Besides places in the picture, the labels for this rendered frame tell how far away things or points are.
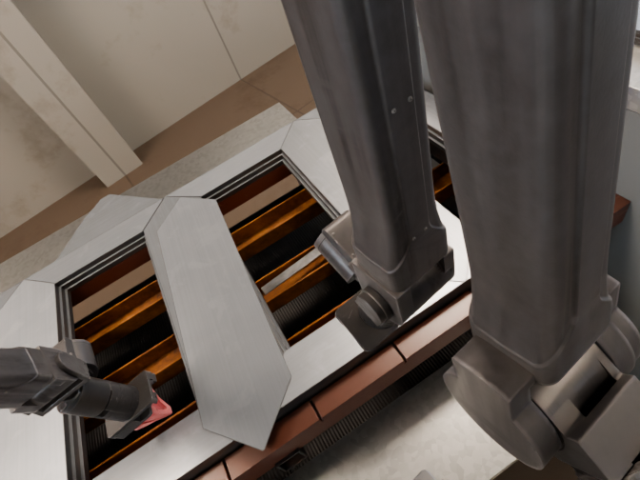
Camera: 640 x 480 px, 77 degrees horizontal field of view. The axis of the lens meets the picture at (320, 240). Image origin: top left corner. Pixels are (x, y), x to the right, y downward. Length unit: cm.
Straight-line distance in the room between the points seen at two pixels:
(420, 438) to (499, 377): 63
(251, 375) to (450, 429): 39
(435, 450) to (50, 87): 280
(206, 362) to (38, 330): 50
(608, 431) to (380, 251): 17
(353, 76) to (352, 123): 3
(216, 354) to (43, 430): 38
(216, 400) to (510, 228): 70
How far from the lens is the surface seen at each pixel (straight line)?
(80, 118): 312
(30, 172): 349
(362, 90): 21
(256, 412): 78
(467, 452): 87
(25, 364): 65
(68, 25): 326
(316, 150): 114
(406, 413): 89
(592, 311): 25
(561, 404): 29
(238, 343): 84
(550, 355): 24
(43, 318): 124
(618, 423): 30
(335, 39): 20
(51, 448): 102
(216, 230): 106
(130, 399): 78
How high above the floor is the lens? 154
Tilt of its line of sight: 48 degrees down
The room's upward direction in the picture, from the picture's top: 25 degrees counter-clockwise
